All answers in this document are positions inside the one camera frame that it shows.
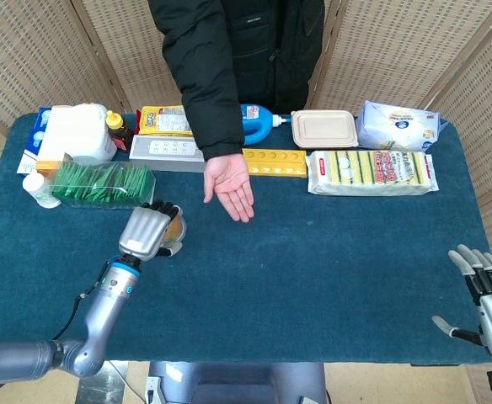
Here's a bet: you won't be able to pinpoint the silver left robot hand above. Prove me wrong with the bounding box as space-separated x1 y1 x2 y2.
118 200 185 259

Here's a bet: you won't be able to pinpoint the person's bare hand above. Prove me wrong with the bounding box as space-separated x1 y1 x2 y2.
202 153 255 223

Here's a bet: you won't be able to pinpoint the small orange-lidded jar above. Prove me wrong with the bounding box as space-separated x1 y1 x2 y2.
161 212 187 249

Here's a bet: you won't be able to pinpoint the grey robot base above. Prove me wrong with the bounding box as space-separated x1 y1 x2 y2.
147 361 329 404

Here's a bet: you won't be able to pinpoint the yellow plastic holed tray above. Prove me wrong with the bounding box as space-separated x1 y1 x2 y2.
241 147 308 178

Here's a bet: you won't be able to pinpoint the blue detergent bottle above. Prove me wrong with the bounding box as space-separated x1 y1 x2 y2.
239 104 292 146

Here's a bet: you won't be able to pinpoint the clear box green tea bags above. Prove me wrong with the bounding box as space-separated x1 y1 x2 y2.
51 162 158 210

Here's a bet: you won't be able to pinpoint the silver rectangular box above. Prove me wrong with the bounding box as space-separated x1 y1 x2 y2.
128 134 207 173

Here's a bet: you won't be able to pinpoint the black jacket sleeve arm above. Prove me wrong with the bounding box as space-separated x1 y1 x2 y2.
161 0 247 162

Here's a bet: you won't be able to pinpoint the yellow snack bag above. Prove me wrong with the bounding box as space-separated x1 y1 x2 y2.
137 104 195 138

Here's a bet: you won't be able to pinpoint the honey bottle yellow cap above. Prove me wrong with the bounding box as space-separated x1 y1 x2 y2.
105 109 134 152

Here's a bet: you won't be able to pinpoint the beige lidded lunch box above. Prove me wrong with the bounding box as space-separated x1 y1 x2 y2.
290 109 360 151

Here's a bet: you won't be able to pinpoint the blue tablecloth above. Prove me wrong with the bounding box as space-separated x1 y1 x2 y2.
0 111 492 365

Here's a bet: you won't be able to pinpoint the small white bottle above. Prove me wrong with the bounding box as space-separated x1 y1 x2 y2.
21 172 62 210

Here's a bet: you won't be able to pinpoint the small orange box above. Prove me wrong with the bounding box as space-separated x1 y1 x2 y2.
35 158 67 178

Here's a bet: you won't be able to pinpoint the white plastic jug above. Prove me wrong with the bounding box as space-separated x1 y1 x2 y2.
39 103 119 163

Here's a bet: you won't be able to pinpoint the blue white carton box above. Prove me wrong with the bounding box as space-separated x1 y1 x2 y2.
16 107 53 176

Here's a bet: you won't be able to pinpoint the person's black jacket torso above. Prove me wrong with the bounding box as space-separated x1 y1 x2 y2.
147 0 326 115

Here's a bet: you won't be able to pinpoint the yellow sponge multipack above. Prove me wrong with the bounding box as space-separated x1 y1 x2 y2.
306 150 440 198

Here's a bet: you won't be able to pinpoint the white blue tissue pack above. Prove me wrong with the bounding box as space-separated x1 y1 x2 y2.
355 99 448 152

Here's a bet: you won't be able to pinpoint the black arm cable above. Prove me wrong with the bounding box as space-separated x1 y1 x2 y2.
51 260 112 342

